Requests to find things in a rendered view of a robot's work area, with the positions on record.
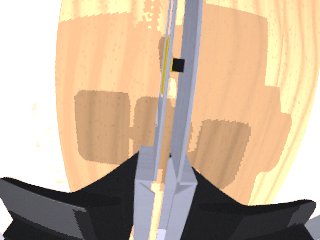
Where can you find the light wooden board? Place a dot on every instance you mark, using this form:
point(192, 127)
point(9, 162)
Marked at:
point(258, 69)

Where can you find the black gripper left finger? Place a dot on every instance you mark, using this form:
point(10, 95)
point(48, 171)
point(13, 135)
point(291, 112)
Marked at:
point(100, 211)

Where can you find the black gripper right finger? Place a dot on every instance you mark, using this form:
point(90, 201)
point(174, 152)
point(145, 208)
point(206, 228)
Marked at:
point(214, 215)

